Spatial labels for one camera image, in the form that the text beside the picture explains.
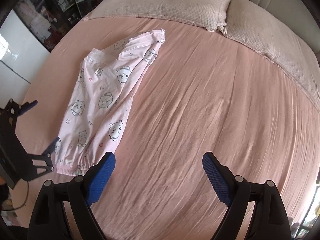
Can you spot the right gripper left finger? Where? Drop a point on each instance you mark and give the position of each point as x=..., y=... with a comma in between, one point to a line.
x=49, y=220

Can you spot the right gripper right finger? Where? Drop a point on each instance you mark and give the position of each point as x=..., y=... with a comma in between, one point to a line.
x=269, y=219

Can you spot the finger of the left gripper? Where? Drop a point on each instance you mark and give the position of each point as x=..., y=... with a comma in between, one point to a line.
x=26, y=107
x=51, y=148

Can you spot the pink cartoon print pajama pants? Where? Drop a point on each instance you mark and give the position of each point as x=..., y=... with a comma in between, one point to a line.
x=97, y=113

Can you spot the black glass display cabinet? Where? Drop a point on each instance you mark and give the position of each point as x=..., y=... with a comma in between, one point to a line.
x=50, y=20

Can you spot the pink bed sheet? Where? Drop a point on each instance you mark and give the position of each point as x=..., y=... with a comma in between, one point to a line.
x=203, y=93

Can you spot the beige waffle pillow far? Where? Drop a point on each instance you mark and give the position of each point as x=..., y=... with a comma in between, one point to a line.
x=257, y=29

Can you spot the beige waffle pillow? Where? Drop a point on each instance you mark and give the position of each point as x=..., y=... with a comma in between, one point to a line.
x=208, y=14
x=257, y=29

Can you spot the beige waffle pillow near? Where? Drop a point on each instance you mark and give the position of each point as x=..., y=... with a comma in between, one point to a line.
x=208, y=14

